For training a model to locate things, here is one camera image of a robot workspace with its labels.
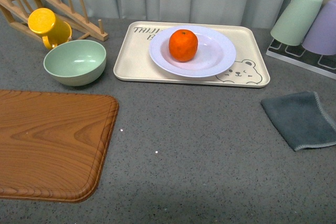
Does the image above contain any orange fruit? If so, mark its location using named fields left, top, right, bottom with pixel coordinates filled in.
left=169, top=29, right=198, bottom=62

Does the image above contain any white round plate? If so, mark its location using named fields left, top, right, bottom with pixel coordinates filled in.
left=149, top=25, right=236, bottom=78

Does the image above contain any beige bear tray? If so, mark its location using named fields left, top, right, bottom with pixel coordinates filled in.
left=113, top=21, right=270, bottom=88

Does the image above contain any green bowl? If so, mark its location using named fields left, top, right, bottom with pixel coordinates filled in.
left=44, top=40, right=107, bottom=86

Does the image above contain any wooden cutting board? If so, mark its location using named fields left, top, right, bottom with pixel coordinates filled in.
left=1, top=90, right=119, bottom=202

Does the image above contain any grey-green cloth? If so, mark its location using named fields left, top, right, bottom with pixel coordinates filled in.
left=261, top=91, right=335, bottom=151

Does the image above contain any light green cup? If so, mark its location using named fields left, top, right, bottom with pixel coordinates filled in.
left=270, top=0, right=323, bottom=46

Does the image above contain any yellow mug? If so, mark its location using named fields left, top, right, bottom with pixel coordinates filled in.
left=28, top=8, right=72, bottom=50

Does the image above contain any white cup holder rack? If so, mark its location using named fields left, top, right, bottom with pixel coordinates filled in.
left=266, top=0, right=335, bottom=79

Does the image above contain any purple cup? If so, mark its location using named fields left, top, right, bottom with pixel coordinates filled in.
left=302, top=0, right=335, bottom=56

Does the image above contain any wooden dish rack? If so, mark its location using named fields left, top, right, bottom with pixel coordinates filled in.
left=1, top=0, right=109, bottom=41

